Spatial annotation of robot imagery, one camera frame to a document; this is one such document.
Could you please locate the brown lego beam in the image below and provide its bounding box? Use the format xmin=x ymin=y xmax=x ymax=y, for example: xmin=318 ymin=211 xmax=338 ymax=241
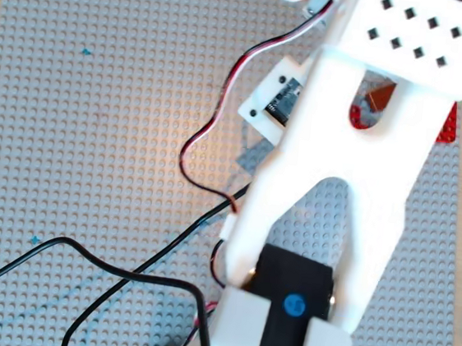
xmin=363 ymin=80 xmax=398 ymax=115

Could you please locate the red L-shaped lego beam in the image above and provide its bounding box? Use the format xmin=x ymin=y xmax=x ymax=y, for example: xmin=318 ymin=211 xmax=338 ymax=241
xmin=346 ymin=104 xmax=381 ymax=132
xmin=435 ymin=102 xmax=461 ymax=145

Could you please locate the grey lego baseplate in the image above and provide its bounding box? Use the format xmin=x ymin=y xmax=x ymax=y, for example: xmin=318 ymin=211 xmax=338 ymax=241
xmin=0 ymin=0 xmax=462 ymax=346

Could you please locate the black camera cable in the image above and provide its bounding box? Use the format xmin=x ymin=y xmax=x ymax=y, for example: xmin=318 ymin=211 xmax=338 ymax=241
xmin=0 ymin=159 xmax=253 ymax=346

